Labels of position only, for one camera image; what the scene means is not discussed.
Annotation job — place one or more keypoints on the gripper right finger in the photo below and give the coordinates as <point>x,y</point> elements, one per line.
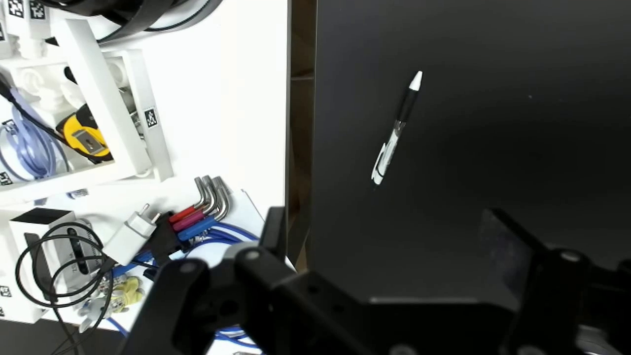
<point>557,296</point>

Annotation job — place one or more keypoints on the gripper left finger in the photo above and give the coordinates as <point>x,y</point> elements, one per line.
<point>276,301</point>

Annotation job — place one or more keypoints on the black and white pen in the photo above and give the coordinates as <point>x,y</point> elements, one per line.
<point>395,133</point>

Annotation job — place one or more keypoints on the set of hex keys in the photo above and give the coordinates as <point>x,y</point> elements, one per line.
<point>202,217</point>

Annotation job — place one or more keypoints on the small yellow toy figure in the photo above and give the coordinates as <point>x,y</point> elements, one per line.
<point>129,292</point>

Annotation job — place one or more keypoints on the white power plug adapter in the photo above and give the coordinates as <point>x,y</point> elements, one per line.
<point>129,235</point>

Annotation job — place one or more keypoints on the yellow tape measure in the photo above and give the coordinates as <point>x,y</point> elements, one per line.
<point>85,139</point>

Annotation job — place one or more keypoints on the white box with black device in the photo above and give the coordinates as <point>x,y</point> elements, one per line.
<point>19,231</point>

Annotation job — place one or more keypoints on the white organizer frame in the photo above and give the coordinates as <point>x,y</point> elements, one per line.
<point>113,123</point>

